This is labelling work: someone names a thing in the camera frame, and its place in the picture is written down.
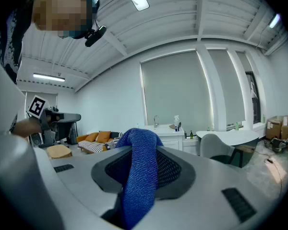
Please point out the wide grey roller blind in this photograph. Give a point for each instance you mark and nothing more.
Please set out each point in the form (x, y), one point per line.
(176, 92)

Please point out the black window frame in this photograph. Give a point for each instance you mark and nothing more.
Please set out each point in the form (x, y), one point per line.
(254, 104)

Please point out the person's head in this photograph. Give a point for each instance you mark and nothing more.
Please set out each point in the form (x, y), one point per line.
(62, 11)

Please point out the grey black floor device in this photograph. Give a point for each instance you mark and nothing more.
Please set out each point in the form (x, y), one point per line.
(278, 144)

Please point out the person's left forearm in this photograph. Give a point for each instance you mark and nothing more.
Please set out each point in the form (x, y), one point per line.
(26, 128)

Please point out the wooden stool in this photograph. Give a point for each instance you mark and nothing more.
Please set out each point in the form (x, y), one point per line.
(58, 151)

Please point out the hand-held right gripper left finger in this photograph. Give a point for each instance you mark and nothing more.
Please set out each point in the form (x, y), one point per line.
(19, 176)

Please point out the white vanity cabinet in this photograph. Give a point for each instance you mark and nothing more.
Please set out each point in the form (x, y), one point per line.
(168, 135)

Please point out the white side cabinet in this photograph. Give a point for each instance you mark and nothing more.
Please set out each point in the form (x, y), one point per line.
(189, 145)

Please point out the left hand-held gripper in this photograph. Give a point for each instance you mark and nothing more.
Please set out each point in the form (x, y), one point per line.
(37, 106)

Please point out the black head camera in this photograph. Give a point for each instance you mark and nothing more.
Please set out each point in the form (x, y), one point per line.
(94, 37)

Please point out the person's black lace-print shirt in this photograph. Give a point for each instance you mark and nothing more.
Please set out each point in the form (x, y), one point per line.
(12, 44)

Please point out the grey chair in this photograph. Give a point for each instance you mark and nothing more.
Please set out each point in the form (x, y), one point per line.
(213, 147)

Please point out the chrome faucet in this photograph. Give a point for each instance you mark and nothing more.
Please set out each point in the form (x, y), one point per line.
(156, 121)

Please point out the black white striped cushion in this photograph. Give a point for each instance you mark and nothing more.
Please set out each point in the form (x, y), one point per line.
(116, 135)

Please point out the blue cloth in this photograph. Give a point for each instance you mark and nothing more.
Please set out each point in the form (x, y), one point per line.
(139, 176)

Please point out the black white striped blanket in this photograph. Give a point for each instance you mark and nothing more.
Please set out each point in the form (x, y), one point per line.
(91, 146)

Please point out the orange cushion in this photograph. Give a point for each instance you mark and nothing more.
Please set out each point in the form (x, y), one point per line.
(91, 136)
(103, 135)

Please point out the brown cardboard piece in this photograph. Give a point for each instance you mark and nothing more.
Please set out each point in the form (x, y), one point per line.
(172, 127)

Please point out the white oval table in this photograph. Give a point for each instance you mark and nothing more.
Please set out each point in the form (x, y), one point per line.
(237, 135)

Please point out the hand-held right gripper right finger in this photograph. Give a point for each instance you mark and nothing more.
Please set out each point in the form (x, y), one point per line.
(206, 176)

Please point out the black white patterned pillow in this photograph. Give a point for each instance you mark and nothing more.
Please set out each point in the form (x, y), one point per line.
(110, 144)

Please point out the orange sofa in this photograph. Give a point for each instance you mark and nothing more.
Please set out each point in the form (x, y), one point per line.
(82, 138)

